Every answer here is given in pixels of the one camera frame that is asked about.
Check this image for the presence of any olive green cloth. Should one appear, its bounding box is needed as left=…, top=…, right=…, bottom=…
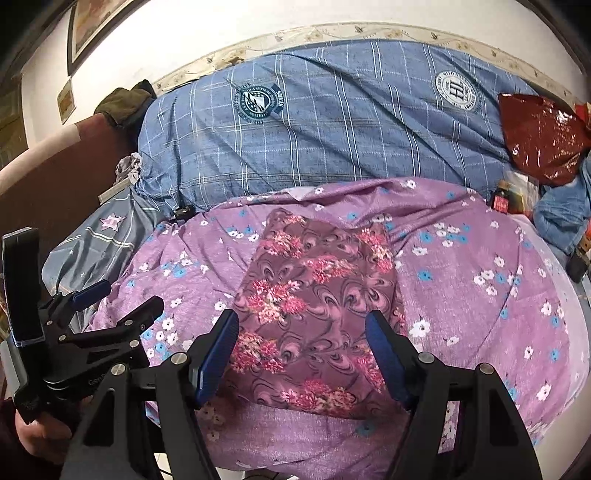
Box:
left=94, top=79, right=156, bottom=129

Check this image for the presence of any dark red plastic bag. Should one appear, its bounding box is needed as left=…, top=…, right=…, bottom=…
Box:
left=498, top=94, right=590, bottom=187

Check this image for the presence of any blue plaid duvet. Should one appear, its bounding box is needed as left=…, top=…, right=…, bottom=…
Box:
left=136, top=40, right=530, bottom=213

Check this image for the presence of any small wall plate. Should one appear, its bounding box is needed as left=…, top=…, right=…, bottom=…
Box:
left=57, top=79, right=76, bottom=125

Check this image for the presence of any small dark red bottle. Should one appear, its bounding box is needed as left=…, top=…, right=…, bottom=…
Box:
left=490, top=180, right=510, bottom=214

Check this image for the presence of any framed wall picture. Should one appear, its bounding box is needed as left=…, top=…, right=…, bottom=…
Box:
left=67, top=0, right=147, bottom=76

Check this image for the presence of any brown wooden headboard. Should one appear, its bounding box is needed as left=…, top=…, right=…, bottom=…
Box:
left=0, top=114, right=132, bottom=262

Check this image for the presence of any purple pink floral garment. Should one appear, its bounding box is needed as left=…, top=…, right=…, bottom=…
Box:
left=224, top=209, right=403, bottom=419

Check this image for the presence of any blue denim garment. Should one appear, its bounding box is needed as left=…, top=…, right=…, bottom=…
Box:
left=533, top=155, right=590, bottom=255

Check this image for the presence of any small grey crumpled cloth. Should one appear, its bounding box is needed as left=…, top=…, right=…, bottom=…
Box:
left=115, top=152, right=142, bottom=185

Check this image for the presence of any person's left hand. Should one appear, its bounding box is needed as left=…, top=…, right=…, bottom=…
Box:
left=15, top=411, right=73, bottom=465

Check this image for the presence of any purple floral bed sheet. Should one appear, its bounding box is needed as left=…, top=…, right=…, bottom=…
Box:
left=87, top=177, right=590, bottom=480

